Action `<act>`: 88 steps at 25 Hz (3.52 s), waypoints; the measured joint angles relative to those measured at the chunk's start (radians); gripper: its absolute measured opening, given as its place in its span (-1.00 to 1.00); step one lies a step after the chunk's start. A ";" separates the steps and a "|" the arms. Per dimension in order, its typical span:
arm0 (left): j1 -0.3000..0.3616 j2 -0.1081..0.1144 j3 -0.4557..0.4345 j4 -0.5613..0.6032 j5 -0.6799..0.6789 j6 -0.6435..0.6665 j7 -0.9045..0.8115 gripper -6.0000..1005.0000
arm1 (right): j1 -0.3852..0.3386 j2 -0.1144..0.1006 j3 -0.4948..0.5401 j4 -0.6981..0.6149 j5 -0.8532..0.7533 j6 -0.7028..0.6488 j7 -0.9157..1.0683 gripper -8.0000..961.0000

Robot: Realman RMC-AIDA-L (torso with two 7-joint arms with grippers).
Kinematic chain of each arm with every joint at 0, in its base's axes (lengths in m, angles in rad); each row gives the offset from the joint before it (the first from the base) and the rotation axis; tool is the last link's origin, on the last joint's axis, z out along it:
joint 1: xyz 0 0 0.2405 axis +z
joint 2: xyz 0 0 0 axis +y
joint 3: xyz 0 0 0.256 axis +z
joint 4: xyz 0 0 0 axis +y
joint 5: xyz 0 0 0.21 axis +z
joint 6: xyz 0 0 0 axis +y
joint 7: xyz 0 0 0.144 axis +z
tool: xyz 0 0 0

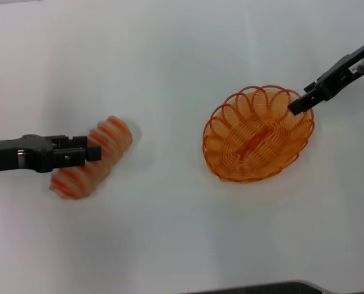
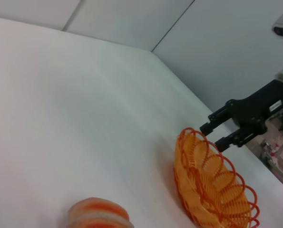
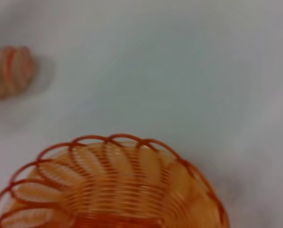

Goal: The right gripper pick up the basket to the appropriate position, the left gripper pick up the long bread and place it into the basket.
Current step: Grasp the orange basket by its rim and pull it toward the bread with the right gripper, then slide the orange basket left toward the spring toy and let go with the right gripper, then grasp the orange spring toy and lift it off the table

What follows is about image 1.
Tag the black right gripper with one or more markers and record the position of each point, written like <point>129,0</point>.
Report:
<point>340,75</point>

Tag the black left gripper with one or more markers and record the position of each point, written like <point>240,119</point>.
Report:
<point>31,153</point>

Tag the orange woven oval basket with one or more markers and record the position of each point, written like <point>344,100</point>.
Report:
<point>252,144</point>

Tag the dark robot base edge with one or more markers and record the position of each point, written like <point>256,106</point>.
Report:
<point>291,288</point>

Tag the orange striped bread roll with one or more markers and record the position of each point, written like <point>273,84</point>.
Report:
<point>111,133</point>

